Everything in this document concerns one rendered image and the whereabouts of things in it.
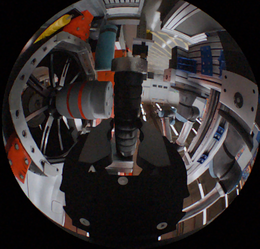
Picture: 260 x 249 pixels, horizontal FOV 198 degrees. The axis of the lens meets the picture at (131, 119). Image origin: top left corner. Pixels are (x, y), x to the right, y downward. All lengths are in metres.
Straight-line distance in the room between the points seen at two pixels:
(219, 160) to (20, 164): 0.58
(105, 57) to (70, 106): 0.23
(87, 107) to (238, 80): 0.39
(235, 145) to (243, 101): 0.18
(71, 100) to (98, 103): 0.09
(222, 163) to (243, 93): 0.28
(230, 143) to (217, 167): 0.12
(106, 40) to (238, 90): 0.46
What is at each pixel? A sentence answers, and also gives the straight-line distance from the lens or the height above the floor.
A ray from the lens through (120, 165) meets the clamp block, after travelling 0.17.
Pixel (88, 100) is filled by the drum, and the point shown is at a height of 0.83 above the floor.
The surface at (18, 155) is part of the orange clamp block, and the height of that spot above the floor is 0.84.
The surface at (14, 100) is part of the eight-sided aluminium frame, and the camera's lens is 0.21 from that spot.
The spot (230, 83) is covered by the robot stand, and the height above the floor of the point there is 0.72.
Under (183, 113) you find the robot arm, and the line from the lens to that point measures 0.67.
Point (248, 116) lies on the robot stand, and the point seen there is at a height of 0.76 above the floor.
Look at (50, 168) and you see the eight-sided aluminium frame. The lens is 0.27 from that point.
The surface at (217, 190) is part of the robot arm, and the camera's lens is 0.45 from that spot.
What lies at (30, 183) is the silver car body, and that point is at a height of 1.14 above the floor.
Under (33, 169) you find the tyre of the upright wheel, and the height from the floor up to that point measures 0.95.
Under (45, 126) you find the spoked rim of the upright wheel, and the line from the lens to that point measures 0.37.
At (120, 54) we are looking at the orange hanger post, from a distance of 0.75.
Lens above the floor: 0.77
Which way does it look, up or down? 29 degrees up
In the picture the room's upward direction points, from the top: 176 degrees counter-clockwise
